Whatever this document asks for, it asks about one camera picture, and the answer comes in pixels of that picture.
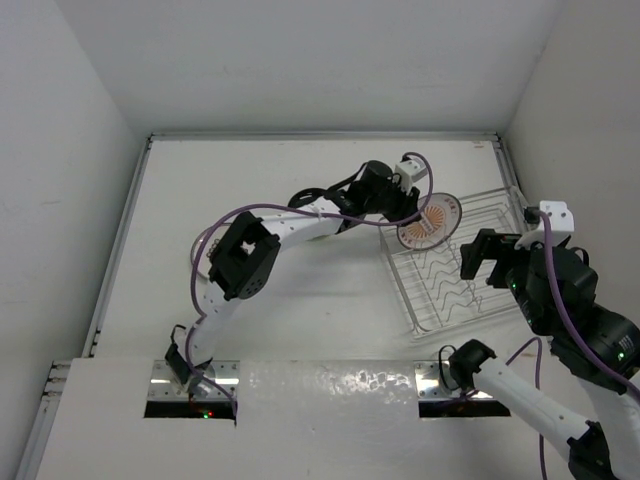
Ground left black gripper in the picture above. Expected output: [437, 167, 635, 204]
[364, 175, 420, 227]

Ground white plate red rim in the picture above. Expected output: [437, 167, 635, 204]
[397, 192, 462, 251]

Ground lime green plate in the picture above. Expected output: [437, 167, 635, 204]
[307, 235, 333, 244]

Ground black plate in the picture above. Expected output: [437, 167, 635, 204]
[287, 187, 325, 209]

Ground white plate red characters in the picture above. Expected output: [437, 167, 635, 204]
[189, 222, 230, 279]

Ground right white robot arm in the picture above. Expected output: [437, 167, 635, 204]
[444, 229, 639, 479]

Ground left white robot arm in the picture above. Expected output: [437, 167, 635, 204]
[165, 152, 433, 388]

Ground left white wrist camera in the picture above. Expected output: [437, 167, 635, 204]
[394, 157, 428, 192]

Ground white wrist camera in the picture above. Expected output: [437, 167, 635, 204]
[394, 157, 428, 192]
[515, 200, 575, 250]

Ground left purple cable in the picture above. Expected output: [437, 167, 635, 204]
[187, 152, 434, 419]

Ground purple cable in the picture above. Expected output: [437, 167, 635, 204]
[187, 152, 434, 419]
[504, 209, 640, 480]

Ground metal wire dish rack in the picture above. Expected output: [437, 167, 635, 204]
[379, 186, 528, 342]

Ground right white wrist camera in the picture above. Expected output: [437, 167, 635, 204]
[515, 200, 575, 250]

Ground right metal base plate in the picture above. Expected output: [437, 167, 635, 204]
[413, 359, 494, 402]

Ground metal base plate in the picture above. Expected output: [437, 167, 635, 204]
[413, 359, 494, 402]
[147, 360, 240, 403]

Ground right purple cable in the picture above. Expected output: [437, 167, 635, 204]
[504, 209, 640, 480]

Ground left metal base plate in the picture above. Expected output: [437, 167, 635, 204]
[147, 360, 240, 403]

